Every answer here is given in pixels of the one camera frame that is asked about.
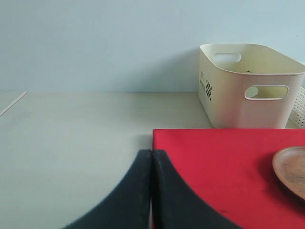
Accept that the white perforated plastic basket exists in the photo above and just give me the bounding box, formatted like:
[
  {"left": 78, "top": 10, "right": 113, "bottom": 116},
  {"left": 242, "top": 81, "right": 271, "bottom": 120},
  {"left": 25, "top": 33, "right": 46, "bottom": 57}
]
[{"left": 289, "top": 81, "right": 305, "bottom": 128}]

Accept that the brown wooden plate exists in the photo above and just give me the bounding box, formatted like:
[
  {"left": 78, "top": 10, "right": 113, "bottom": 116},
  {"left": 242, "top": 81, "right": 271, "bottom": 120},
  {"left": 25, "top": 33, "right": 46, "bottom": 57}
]
[{"left": 272, "top": 146, "right": 305, "bottom": 201}]

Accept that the red tablecloth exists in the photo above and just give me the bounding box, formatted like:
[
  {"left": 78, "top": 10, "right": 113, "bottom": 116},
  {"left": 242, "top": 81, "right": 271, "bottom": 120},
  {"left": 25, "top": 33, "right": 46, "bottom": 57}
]
[{"left": 153, "top": 129, "right": 305, "bottom": 229}]

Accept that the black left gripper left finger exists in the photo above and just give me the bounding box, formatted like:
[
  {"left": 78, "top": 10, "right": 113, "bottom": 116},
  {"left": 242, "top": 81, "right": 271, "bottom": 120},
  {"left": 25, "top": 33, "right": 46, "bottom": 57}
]
[{"left": 65, "top": 149, "right": 152, "bottom": 229}]

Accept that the pale green ceramic bowl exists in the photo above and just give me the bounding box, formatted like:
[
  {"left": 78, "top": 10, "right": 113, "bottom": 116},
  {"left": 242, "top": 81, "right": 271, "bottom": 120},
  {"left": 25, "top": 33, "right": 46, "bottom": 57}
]
[{"left": 245, "top": 86, "right": 259, "bottom": 99}]

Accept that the cream plastic bin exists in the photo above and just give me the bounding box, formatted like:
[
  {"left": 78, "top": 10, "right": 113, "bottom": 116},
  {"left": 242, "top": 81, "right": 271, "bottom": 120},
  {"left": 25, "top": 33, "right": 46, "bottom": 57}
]
[{"left": 198, "top": 43, "right": 305, "bottom": 128}]

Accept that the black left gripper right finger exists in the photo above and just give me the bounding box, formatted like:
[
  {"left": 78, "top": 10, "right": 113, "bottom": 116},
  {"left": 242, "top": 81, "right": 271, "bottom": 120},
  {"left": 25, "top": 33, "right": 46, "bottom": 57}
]
[{"left": 152, "top": 150, "right": 239, "bottom": 229}]

